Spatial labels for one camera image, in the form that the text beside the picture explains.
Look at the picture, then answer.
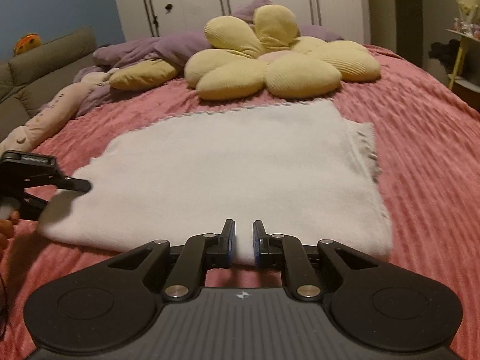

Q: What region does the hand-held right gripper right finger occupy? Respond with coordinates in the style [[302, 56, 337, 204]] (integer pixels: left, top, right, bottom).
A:
[[252, 219, 379, 302]]

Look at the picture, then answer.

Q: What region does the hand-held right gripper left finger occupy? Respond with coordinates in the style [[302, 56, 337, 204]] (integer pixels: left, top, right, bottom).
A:
[[107, 218, 238, 303]]

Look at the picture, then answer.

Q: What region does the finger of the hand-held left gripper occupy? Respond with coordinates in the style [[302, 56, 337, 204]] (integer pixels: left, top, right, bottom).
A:
[[17, 193, 49, 222], [23, 174, 93, 196]]

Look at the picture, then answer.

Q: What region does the white ribbed knit sweater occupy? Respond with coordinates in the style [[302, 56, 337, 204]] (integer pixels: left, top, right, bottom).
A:
[[37, 99, 394, 268]]

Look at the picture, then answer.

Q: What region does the person's left hand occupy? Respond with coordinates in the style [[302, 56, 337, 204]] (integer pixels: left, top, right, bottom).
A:
[[0, 210, 21, 250]]

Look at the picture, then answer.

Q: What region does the long pink plush toy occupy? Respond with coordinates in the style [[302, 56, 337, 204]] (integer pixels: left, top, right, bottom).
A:
[[0, 68, 121, 155]]

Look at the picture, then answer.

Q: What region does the grey-green sofa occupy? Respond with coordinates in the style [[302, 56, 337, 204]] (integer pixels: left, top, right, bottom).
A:
[[0, 26, 98, 144]]

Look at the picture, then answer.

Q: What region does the orange plush toy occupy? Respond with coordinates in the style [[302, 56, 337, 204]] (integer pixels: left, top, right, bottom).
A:
[[13, 34, 43, 57]]

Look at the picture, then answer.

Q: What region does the yellow leaf-shaped pillow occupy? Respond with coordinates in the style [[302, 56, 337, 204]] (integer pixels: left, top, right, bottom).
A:
[[109, 59, 179, 91]]

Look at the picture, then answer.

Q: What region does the purple duvet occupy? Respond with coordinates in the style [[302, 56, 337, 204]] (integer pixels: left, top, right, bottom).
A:
[[73, 0, 344, 117]]

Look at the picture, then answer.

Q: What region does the yellow flower-shaped pillow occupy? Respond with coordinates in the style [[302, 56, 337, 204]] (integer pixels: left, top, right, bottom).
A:
[[184, 4, 382, 101]]

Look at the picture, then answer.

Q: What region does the pink ribbed blanket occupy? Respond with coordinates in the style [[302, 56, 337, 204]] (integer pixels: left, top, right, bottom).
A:
[[0, 43, 480, 346]]

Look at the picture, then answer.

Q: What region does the black object beside table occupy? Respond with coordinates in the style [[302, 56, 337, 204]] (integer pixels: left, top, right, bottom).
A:
[[429, 40, 457, 73]]

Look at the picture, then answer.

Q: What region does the yellow side table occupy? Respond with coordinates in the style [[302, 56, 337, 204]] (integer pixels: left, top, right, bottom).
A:
[[445, 26, 480, 94]]

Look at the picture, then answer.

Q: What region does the pale yellow bouquet wrap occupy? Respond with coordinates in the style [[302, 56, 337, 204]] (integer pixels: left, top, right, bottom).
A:
[[452, 0, 478, 22]]

